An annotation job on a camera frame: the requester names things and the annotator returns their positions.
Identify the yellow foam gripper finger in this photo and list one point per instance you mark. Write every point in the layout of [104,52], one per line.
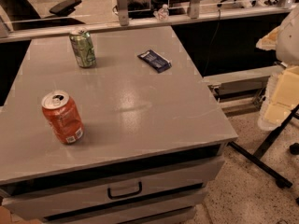
[269,41]
[281,98]

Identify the blue rxbar wrapper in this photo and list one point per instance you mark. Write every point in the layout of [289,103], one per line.
[155,61]

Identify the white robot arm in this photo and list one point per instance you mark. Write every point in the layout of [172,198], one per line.
[287,50]

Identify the green soda can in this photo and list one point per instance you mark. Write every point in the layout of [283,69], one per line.
[82,46]

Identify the orange soda can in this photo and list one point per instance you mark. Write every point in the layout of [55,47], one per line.
[61,112]

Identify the grey low shelf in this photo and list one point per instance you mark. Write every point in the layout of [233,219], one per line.
[247,80]

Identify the black metal stand legs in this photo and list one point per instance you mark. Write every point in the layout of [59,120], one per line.
[281,181]

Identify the clear plastic water bottle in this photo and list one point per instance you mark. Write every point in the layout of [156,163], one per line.
[162,14]

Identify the grey drawer cabinet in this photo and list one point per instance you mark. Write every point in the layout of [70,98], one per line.
[163,129]

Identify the grey metal divider post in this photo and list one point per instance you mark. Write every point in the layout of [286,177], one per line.
[123,12]

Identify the black drawer handle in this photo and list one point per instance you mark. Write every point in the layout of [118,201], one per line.
[125,191]

